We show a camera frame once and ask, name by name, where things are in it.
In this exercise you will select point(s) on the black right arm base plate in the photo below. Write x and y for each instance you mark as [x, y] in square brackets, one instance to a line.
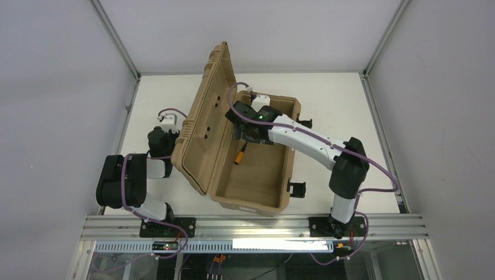
[320, 226]

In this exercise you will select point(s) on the orange black screwdriver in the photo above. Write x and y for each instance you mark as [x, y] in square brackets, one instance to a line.
[240, 154]

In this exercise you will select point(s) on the black lower box latch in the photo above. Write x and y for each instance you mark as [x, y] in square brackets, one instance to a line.
[296, 190]

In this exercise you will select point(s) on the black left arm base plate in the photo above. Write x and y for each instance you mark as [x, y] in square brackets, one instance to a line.
[155, 230]

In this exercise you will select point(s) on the black box latch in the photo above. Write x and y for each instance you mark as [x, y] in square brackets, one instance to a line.
[305, 123]
[296, 190]

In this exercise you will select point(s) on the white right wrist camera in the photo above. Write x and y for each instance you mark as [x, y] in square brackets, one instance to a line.
[259, 101]

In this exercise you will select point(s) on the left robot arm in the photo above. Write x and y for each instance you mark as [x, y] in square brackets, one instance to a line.
[123, 180]

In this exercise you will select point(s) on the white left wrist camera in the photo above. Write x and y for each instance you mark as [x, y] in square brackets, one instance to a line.
[168, 122]

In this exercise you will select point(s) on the aluminium left frame post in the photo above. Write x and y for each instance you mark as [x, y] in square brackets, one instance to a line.
[114, 37]

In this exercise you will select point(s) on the aluminium right frame post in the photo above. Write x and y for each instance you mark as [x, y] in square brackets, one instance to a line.
[400, 10]

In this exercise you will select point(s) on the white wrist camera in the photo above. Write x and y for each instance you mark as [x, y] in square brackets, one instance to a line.
[259, 101]
[168, 122]

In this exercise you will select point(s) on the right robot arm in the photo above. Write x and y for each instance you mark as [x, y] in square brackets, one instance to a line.
[344, 159]

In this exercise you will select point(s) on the small green circuit board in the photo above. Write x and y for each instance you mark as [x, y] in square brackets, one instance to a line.
[165, 246]

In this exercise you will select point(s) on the black upper box latch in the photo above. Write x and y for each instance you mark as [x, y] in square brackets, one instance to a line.
[305, 123]

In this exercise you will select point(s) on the aluminium frame post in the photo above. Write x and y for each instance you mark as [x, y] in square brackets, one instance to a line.
[114, 37]
[400, 10]

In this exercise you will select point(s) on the tan plastic tool box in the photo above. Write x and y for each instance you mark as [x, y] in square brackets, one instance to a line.
[205, 149]

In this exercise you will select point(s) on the aluminium front rail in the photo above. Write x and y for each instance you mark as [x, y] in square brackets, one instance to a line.
[383, 226]

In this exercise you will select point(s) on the grey slotted cable duct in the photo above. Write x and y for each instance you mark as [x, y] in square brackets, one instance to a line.
[243, 245]

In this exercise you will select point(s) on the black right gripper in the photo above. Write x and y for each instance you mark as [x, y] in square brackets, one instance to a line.
[240, 129]

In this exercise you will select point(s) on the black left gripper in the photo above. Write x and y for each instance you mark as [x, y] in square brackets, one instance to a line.
[170, 136]

